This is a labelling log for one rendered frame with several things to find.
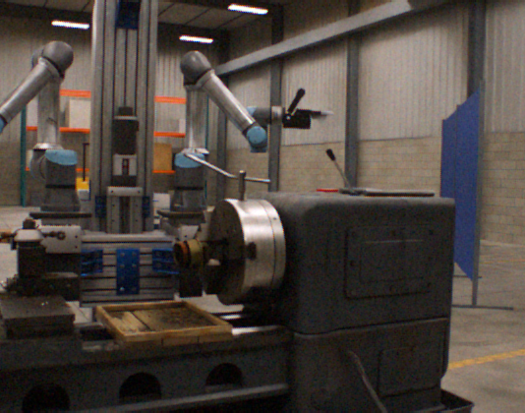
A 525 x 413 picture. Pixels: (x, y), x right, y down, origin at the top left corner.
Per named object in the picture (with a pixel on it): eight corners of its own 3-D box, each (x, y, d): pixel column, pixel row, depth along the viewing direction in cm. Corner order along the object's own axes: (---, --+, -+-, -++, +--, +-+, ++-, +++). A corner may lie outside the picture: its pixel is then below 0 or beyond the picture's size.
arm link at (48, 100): (39, 183, 224) (42, 38, 222) (27, 182, 236) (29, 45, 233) (70, 183, 232) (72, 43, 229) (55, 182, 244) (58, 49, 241)
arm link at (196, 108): (176, 185, 246) (180, 51, 244) (183, 184, 261) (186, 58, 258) (205, 185, 246) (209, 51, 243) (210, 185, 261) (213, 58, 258)
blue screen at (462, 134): (414, 257, 1027) (419, 119, 1014) (461, 259, 1012) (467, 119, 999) (435, 306, 623) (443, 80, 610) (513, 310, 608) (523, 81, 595)
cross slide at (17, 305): (52, 298, 180) (52, 283, 180) (75, 332, 142) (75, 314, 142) (-6, 301, 173) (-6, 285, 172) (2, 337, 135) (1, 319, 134)
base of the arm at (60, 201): (40, 208, 229) (40, 183, 228) (80, 209, 234) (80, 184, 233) (39, 211, 215) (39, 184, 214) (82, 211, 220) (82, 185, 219)
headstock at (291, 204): (373, 291, 237) (377, 193, 235) (459, 317, 195) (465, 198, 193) (234, 303, 211) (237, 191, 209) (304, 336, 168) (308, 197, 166)
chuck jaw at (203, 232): (227, 247, 184) (219, 214, 190) (233, 238, 181) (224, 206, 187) (194, 248, 179) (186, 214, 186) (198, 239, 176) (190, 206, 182)
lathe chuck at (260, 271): (227, 285, 200) (234, 192, 195) (269, 318, 172) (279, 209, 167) (202, 287, 196) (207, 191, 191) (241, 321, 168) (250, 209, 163)
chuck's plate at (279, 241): (237, 285, 202) (244, 192, 197) (280, 317, 174) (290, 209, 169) (227, 285, 200) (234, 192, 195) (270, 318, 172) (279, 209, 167)
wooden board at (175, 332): (188, 312, 195) (188, 299, 195) (233, 339, 163) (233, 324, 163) (95, 318, 181) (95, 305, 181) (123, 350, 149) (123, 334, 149)
